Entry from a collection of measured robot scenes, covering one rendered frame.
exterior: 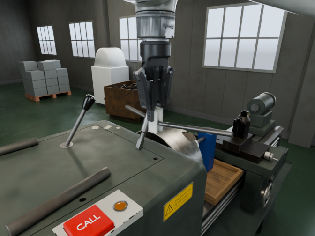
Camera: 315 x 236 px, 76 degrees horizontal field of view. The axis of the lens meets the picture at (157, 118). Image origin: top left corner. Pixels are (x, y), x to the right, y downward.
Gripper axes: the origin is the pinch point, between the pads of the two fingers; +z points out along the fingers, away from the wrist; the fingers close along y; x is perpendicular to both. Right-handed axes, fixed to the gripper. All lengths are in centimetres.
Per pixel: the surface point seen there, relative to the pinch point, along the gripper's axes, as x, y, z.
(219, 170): 4, 55, 46
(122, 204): -10.7, -19.9, 8.8
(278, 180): -14, 125, 81
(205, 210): -4, 28, 49
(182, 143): 2.3, 16.5, 14.4
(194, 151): -0.8, 19.8, 17.7
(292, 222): -29, 152, 135
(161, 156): -3.9, -1.6, 9.2
